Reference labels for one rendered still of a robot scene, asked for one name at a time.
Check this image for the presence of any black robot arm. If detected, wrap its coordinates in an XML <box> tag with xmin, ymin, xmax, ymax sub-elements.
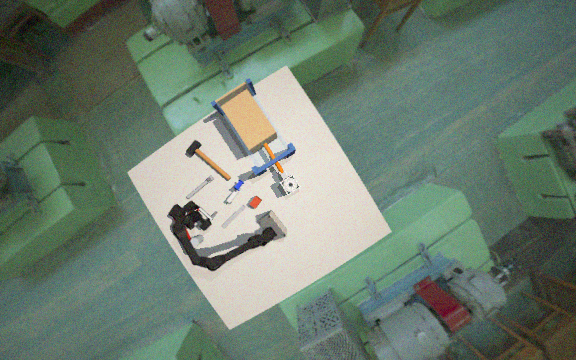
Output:
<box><xmin>169</xmin><ymin>204</ymin><xmax>277</xmax><ymax>271</ymax></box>

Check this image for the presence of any mallet with black head and wooden handle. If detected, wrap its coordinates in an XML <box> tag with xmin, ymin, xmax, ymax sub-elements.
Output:
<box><xmin>186</xmin><ymin>139</ymin><xmax>231</xmax><ymax>181</ymax></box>

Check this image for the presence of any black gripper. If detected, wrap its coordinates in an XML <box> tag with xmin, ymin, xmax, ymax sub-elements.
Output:
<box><xmin>184</xmin><ymin>201</ymin><xmax>212</xmax><ymax>231</ymax></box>

